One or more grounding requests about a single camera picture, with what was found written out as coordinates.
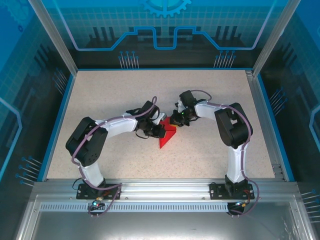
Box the red square paper sheet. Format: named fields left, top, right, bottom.
left=159, top=115, right=179, bottom=150

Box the sheet metal tray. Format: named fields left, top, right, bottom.
left=14, top=194, right=316, bottom=240

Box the blue printed right side panel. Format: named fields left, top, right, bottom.
left=257, top=0, right=320, bottom=240

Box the blue printed panel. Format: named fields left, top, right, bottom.
left=0, top=0, right=77, bottom=240
left=41, top=0, right=279, bottom=70
left=257, top=0, right=320, bottom=240

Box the blue printed back panel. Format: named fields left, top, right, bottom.
left=41, top=0, right=279, bottom=70

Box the blue printed left side panel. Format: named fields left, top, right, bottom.
left=0, top=0, right=77, bottom=240

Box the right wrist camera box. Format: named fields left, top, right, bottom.
left=174, top=99, right=185, bottom=114

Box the aluminium mounting rail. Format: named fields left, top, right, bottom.
left=33, top=178, right=299, bottom=201

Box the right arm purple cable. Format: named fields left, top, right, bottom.
left=186, top=89, right=261, bottom=217

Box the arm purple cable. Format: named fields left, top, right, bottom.
left=186, top=89, right=261, bottom=217
left=71, top=96, right=161, bottom=217

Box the aluminium side rail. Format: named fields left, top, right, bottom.
left=245, top=70, right=286, bottom=181

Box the slotted grey cable duct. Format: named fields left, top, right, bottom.
left=39, top=202, right=230, bottom=213

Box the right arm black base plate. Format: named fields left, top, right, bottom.
left=209, top=182, right=255, bottom=201

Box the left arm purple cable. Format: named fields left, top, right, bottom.
left=71, top=96, right=161, bottom=217

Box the left cable connector green light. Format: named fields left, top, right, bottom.
left=91, top=196, right=105, bottom=209

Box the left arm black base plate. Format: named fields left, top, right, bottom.
left=76, top=183, right=123, bottom=200

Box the right cable connector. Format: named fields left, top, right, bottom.
left=233, top=199, right=252, bottom=209

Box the right aluminium frame post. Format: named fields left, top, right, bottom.
left=251, top=0, right=303, bottom=77

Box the aluminium frame post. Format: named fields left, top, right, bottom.
left=251, top=0, right=303, bottom=77
left=28, top=0, right=79, bottom=75

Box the left aluminium frame post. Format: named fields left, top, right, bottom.
left=28, top=0, right=79, bottom=75

